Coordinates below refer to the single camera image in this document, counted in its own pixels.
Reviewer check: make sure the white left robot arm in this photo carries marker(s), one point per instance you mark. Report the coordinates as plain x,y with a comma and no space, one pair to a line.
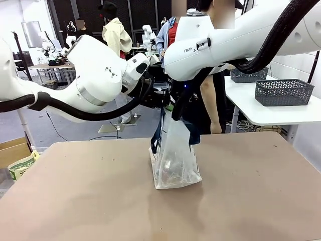
95,70

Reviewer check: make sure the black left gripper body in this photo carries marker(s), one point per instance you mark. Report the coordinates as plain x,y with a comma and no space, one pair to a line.
156,98

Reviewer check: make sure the brown cardboard box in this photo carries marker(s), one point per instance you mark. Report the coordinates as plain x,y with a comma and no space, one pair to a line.
12,150

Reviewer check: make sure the white side table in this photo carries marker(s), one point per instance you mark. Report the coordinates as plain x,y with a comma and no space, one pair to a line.
250,108

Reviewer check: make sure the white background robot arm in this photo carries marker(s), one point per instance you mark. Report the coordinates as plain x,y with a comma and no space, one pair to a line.
147,37

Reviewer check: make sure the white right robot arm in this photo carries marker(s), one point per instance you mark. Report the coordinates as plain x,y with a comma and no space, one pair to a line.
225,47

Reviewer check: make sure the person in cream jacket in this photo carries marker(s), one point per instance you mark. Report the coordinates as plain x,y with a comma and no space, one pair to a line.
115,35

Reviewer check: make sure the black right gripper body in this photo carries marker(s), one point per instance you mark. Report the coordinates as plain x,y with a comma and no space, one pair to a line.
186,93

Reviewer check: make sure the brown background work table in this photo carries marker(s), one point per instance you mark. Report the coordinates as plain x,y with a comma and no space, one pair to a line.
50,66

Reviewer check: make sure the green printed white box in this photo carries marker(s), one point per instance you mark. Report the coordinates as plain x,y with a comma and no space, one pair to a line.
22,168

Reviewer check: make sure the large grey plastic basket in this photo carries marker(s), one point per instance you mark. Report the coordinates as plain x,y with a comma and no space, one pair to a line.
283,93

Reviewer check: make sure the person in blue shirt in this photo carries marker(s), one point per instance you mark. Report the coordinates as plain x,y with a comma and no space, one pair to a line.
162,37

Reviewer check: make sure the white tripod pole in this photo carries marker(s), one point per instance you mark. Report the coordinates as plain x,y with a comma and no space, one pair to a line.
23,118

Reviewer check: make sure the person in black top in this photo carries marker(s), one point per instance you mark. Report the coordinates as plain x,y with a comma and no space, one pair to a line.
80,31

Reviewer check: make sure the person in black clothes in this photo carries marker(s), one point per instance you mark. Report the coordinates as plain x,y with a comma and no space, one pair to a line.
220,98

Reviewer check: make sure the person's right forearm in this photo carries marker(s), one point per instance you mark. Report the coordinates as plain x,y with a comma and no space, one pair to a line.
208,100

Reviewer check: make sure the person's right hand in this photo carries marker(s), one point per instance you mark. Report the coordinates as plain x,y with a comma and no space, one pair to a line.
215,128

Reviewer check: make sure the grey wall panel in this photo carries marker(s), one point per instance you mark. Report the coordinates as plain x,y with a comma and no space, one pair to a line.
31,33

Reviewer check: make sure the small grey plastic basket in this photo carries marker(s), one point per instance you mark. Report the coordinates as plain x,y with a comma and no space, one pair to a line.
248,75

